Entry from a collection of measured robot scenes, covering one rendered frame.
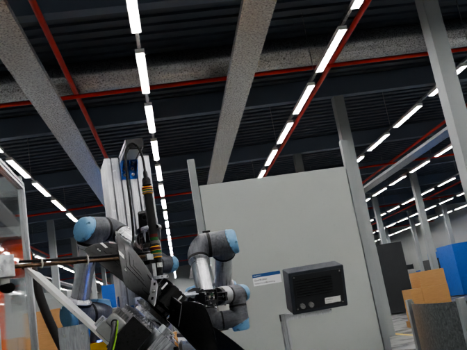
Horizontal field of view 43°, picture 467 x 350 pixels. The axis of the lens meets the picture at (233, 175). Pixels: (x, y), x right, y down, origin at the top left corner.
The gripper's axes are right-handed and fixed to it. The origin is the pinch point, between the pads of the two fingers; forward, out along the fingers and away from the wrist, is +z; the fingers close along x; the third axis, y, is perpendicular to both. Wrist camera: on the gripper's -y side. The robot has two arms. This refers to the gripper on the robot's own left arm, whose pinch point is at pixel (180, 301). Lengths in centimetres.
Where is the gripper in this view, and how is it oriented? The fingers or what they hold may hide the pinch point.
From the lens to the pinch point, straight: 242.3
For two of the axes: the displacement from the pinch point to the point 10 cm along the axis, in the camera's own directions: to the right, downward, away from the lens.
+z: -7.0, -0.4, -7.1
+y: 7.1, -1.7, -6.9
